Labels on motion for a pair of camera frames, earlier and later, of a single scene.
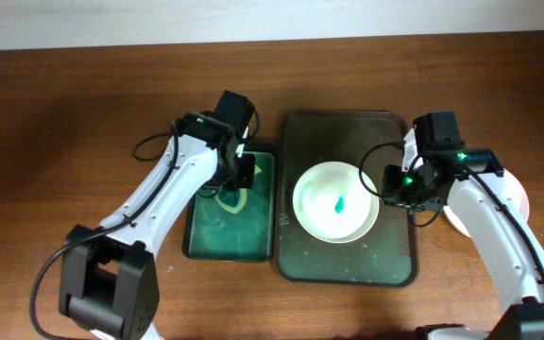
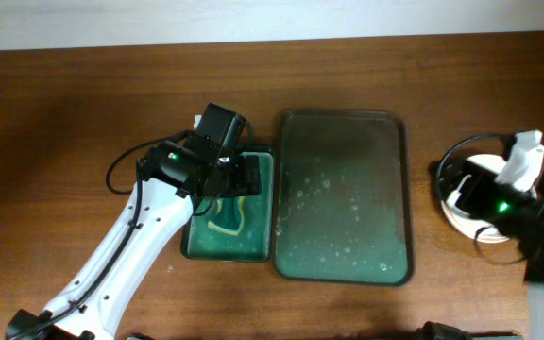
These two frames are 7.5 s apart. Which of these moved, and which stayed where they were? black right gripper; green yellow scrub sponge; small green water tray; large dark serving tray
Moved: green yellow scrub sponge; black right gripper
Stayed: small green water tray; large dark serving tray
